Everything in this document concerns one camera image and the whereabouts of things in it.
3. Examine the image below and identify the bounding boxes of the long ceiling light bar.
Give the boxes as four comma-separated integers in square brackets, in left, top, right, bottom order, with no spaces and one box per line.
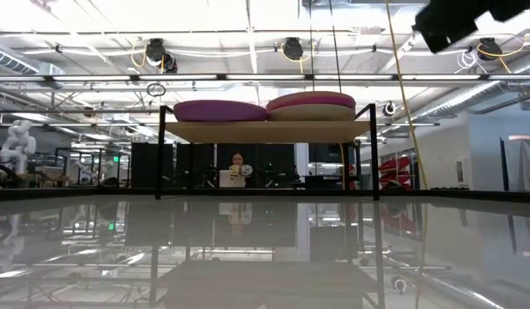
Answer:
[0,73,530,82]

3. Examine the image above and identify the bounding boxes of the silver ventilation duct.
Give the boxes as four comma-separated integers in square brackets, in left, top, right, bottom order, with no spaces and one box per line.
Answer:
[410,79,530,124]

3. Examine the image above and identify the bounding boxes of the person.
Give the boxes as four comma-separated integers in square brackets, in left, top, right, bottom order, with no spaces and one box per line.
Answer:
[228,152,254,188]

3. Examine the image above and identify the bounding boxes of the white wall device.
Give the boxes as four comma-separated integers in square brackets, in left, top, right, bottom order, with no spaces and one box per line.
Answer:
[455,156,472,188]

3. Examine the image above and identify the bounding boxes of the white ribbed air duct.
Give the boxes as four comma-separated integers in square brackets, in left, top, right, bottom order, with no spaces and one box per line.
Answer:
[0,45,66,77]

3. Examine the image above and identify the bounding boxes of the red equipment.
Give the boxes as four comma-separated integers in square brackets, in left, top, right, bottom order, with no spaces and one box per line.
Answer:
[378,156,414,188]

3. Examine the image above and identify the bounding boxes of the glass robot enclosure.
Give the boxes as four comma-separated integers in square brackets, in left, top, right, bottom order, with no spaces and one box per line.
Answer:
[53,147,132,188]

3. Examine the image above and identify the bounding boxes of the black partition panels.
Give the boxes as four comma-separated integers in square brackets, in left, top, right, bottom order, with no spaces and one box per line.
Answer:
[131,142,296,189]

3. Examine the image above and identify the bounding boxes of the yellow hanging cable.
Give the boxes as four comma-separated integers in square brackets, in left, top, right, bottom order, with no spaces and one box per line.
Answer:
[384,0,429,191]

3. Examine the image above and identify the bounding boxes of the magenta plate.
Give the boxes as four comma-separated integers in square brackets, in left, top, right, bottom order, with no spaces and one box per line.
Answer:
[173,100,269,123]

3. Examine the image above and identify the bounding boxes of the white humanoid robot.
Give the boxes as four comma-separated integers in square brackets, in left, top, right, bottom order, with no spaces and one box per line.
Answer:
[0,119,37,176]

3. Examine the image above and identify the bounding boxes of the thin black hanging cable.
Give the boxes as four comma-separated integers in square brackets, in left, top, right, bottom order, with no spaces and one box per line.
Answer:
[308,0,314,94]
[328,0,344,94]

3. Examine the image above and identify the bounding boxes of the black ceiling cable reel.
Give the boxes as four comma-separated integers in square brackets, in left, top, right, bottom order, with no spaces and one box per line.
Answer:
[143,37,179,74]
[478,37,503,61]
[283,37,305,61]

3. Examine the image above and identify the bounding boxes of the white box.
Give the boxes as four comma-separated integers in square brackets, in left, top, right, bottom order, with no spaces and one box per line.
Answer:
[218,169,247,189]

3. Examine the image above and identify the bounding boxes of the black wire loop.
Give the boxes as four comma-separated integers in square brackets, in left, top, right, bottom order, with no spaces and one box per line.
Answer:
[146,82,168,98]

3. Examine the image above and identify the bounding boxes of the white curtain panel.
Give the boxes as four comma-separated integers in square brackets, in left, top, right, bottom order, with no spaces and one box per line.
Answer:
[499,135,530,192]

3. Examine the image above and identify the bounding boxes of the black frame wooden shelf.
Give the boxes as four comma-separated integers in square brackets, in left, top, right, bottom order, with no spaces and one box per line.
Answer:
[155,102,381,202]

